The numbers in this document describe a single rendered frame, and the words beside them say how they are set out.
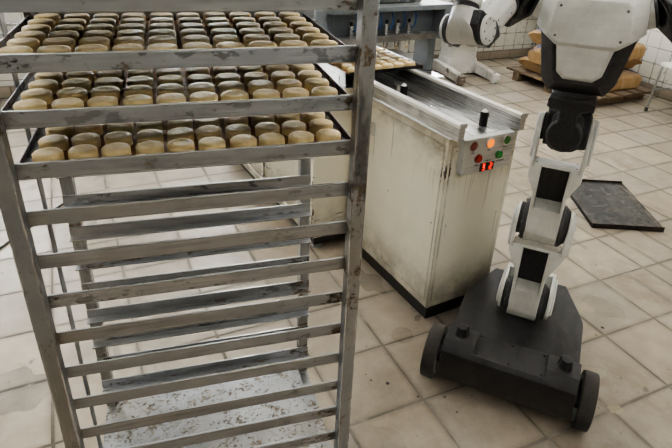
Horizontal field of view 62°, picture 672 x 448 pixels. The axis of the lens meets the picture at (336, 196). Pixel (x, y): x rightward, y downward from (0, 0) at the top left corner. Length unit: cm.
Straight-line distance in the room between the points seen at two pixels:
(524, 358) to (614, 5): 117
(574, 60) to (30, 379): 210
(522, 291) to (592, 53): 87
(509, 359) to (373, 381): 50
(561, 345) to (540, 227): 50
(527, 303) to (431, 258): 40
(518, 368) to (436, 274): 50
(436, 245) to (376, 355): 49
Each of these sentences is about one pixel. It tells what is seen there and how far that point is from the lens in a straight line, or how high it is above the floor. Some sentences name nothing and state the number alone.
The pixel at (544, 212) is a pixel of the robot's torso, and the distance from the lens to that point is 192.
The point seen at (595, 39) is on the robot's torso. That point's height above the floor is 127.
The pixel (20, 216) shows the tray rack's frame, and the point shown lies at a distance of 107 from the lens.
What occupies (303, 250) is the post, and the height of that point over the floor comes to 63.
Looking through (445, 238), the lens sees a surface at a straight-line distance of 223.
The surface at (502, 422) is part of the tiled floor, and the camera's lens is 214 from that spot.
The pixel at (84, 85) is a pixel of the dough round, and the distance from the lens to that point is 116.
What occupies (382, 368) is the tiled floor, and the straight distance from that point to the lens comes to 222.
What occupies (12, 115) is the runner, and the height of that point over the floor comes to 124.
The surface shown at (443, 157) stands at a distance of 205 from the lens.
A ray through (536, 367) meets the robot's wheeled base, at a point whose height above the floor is 19.
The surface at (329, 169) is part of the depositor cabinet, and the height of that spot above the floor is 45.
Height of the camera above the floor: 155
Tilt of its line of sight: 27 degrees down
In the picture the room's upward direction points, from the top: 2 degrees clockwise
